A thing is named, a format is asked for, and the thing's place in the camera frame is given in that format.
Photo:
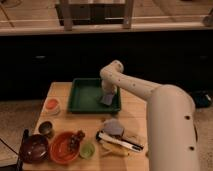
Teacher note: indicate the orange bowl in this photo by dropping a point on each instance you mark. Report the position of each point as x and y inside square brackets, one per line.
[59, 150]

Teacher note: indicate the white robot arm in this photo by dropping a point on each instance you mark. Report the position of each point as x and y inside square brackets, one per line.
[170, 126]

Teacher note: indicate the brown toy in bowl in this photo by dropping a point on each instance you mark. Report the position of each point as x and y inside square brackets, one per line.
[75, 139]

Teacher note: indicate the green plastic tray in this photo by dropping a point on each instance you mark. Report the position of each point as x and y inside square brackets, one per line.
[85, 98]

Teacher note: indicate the dark brown bowl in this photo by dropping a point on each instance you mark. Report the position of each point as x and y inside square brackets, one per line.
[34, 149]

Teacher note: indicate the small metal cup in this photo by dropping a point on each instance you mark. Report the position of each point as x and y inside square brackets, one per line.
[46, 129]

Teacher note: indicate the dark object on floor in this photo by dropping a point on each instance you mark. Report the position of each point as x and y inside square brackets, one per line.
[202, 99]

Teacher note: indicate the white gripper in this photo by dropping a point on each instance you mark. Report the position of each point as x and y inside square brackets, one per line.
[108, 88]

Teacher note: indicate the white cup orange lid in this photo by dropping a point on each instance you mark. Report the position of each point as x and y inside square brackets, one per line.
[52, 106]

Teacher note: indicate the grey blue sponge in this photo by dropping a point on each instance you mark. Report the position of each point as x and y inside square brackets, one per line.
[107, 99]

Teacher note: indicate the wooden chair frame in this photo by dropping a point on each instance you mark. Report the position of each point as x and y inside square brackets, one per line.
[94, 13]

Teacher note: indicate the small green cup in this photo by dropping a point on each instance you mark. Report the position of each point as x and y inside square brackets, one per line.
[87, 150]

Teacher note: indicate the grey cloth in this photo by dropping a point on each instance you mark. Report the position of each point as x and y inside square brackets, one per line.
[113, 127]

